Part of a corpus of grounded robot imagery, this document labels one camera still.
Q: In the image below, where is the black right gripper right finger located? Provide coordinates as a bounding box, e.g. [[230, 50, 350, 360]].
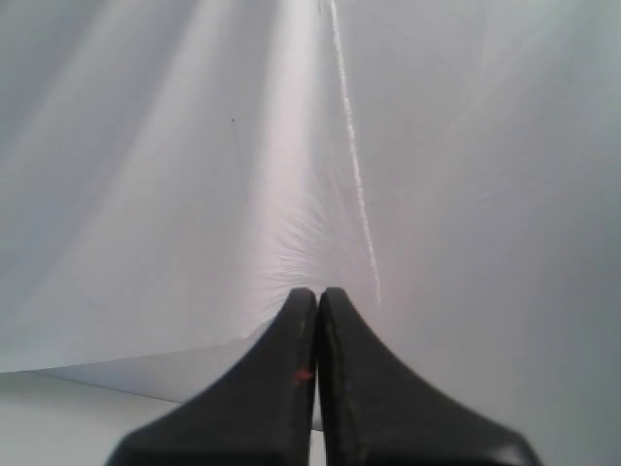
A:
[[315, 287, 540, 465]]

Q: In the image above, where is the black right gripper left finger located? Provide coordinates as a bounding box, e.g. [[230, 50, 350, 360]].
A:
[[108, 288, 317, 465]]

